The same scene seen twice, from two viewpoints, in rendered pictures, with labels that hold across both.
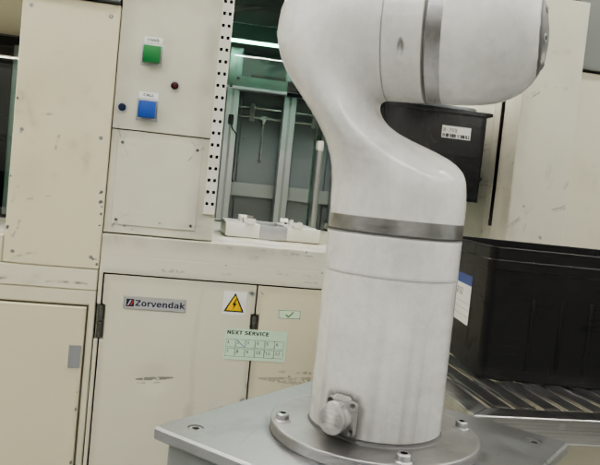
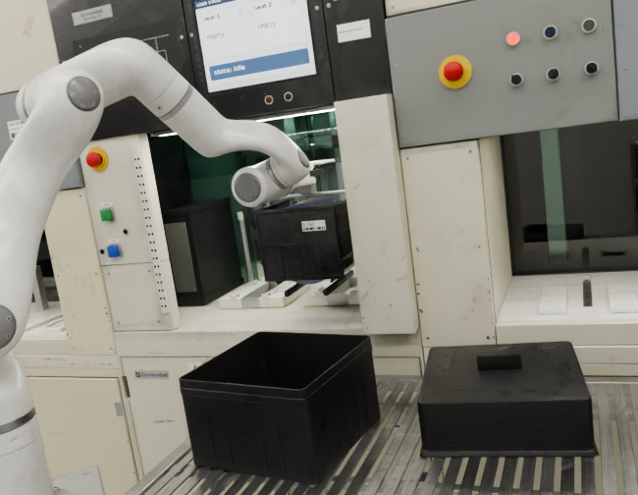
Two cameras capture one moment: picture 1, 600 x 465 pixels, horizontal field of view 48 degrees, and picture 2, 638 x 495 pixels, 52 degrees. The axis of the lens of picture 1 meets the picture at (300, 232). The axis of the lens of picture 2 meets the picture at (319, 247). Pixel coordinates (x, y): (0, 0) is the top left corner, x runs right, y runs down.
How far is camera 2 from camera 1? 118 cm
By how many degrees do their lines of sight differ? 33
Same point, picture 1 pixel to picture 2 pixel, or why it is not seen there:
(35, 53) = (51, 229)
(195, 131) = (144, 258)
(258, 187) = not seen: hidden behind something
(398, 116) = (267, 222)
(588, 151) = (435, 217)
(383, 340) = not seen: outside the picture
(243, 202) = not seen: hidden behind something
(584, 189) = (440, 251)
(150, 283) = (145, 361)
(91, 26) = (73, 205)
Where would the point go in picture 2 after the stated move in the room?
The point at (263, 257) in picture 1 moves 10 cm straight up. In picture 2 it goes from (205, 338) to (198, 302)
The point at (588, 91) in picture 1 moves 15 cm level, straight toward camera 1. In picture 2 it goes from (422, 164) to (371, 174)
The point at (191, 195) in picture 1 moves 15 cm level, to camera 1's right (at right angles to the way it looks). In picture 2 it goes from (153, 301) to (195, 302)
